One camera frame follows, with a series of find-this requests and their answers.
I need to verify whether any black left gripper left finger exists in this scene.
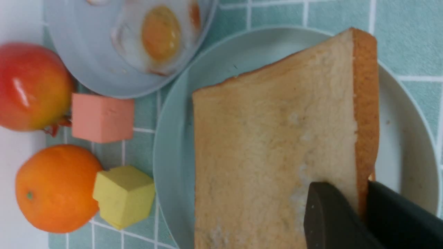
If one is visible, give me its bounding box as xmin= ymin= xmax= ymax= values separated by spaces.
xmin=304 ymin=182 xmax=385 ymax=249

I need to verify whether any green checkered tablecloth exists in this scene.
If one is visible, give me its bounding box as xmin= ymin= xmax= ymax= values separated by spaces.
xmin=46 ymin=0 xmax=442 ymax=249

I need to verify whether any orange fruit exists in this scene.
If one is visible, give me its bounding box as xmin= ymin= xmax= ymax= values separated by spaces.
xmin=15 ymin=144 xmax=103 ymax=233

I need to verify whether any red pomegranate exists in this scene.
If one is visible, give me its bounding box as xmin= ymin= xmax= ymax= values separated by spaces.
xmin=0 ymin=42 xmax=76 ymax=137

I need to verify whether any grey-blue egg plate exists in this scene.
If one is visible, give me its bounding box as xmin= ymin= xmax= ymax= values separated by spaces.
xmin=44 ymin=0 xmax=219 ymax=99

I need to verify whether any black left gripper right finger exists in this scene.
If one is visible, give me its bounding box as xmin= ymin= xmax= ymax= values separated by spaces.
xmin=367 ymin=181 xmax=443 ymax=249

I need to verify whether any salmon cube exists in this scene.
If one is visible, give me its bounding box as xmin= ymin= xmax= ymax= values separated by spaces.
xmin=72 ymin=93 xmax=135 ymax=144

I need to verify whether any front left fried egg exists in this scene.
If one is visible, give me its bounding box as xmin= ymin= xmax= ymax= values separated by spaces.
xmin=111 ymin=0 xmax=202 ymax=76

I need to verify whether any yellow cube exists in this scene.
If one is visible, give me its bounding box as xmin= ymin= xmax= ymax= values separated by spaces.
xmin=93 ymin=165 xmax=156 ymax=230

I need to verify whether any mint green plate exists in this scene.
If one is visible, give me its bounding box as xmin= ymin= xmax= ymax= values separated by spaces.
xmin=153 ymin=26 xmax=442 ymax=249

